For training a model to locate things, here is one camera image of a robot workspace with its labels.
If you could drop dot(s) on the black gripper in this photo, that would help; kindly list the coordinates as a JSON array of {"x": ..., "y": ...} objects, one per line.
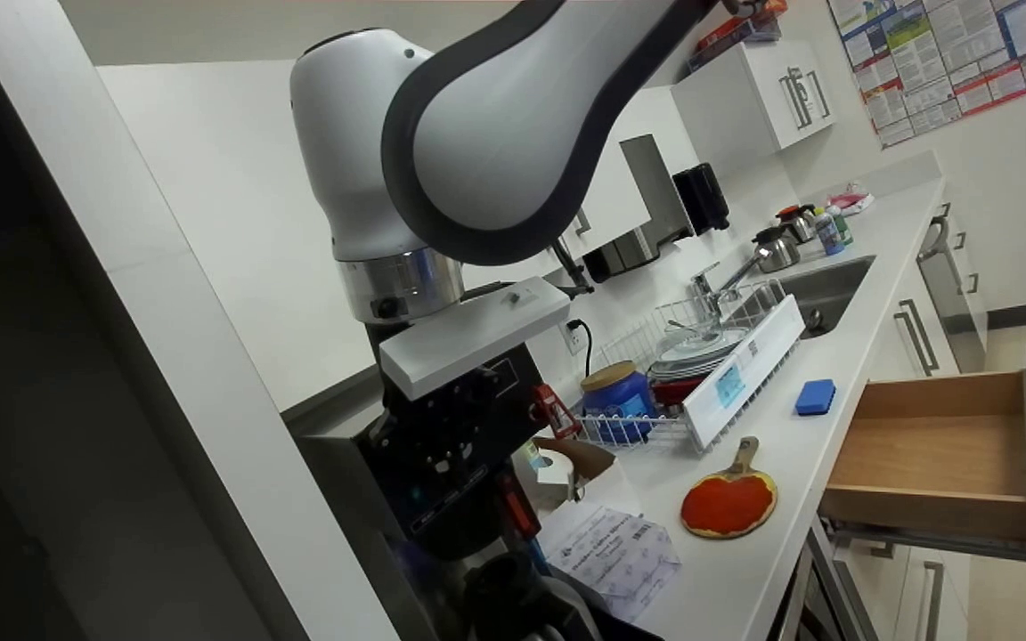
[{"x": 439, "y": 455}]

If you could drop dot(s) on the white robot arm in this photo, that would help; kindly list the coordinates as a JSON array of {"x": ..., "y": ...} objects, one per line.
[{"x": 469, "y": 155}]

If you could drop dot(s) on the black coffeemaker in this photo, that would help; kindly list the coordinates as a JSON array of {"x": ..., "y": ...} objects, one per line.
[{"x": 422, "y": 597}]

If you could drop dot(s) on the glass coffee carafe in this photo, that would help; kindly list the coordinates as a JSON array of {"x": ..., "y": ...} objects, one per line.
[{"x": 508, "y": 598}]

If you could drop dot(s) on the blue dish rack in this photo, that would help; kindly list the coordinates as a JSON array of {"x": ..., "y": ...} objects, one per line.
[{"x": 629, "y": 423}]

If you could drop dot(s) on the blue jar with cork lid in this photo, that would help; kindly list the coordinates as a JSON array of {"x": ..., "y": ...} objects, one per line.
[{"x": 617, "y": 389}]

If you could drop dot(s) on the printed paper sheet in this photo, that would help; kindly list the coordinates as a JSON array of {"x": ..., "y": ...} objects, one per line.
[{"x": 617, "y": 555}]

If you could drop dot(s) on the red table tennis paddle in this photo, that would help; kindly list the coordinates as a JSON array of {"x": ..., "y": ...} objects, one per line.
[{"x": 734, "y": 498}]

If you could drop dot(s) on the white long box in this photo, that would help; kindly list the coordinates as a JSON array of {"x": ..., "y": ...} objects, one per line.
[{"x": 729, "y": 389}]

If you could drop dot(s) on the blue sponge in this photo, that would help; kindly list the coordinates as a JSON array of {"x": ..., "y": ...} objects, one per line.
[{"x": 815, "y": 397}]

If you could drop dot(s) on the steel kettle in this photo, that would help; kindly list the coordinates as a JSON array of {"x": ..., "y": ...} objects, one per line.
[{"x": 773, "y": 247}]

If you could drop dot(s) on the steel sink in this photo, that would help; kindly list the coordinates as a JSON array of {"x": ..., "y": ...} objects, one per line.
[{"x": 821, "y": 296}]

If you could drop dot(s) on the blue cup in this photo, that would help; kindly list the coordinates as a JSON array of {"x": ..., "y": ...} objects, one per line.
[{"x": 830, "y": 232}]

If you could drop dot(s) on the open wooden drawer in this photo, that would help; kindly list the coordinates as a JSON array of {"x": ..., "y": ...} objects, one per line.
[{"x": 934, "y": 463}]

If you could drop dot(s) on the white wall cabinet small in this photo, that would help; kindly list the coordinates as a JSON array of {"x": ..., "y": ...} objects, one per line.
[{"x": 754, "y": 102}]

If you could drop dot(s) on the wall poster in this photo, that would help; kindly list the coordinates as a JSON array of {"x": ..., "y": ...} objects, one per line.
[{"x": 924, "y": 66}]

